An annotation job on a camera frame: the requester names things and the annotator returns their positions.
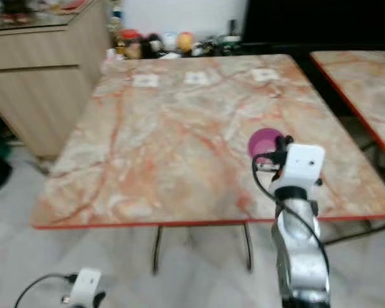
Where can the purple plastic bowl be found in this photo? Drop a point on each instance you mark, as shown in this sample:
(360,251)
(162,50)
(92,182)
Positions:
(263,141)

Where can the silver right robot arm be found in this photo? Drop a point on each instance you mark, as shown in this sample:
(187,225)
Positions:
(301,256)

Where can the white paper card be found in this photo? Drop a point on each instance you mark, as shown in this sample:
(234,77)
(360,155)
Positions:
(197,77)
(145,80)
(265,74)

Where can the dark metal table leg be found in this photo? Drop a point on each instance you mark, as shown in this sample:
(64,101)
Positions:
(248,247)
(157,250)

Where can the marble table with red edge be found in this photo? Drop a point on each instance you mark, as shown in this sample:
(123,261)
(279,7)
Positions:
(179,147)

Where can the small marble side table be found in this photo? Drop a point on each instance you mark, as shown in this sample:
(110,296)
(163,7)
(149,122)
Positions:
(366,90)

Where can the large black screen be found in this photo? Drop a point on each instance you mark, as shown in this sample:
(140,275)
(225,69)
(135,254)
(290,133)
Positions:
(321,22)

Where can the yellow round figure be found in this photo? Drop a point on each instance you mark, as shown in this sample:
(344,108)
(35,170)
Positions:
(185,42)

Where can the light wooden cabinet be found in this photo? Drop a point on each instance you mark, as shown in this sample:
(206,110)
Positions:
(45,83)

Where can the white round figure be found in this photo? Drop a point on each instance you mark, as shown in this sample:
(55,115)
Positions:
(169,40)

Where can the black round figure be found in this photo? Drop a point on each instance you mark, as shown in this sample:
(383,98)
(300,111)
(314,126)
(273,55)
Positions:
(153,45)

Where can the jar with red lid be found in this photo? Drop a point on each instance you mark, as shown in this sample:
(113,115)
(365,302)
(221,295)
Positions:
(130,43)

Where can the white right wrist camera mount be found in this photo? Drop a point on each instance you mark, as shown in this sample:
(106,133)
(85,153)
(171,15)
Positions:
(300,163)

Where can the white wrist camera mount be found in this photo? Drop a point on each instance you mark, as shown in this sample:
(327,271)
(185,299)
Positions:
(300,163)
(86,285)

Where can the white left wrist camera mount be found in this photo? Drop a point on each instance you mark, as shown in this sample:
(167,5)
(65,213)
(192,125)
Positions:
(86,285)

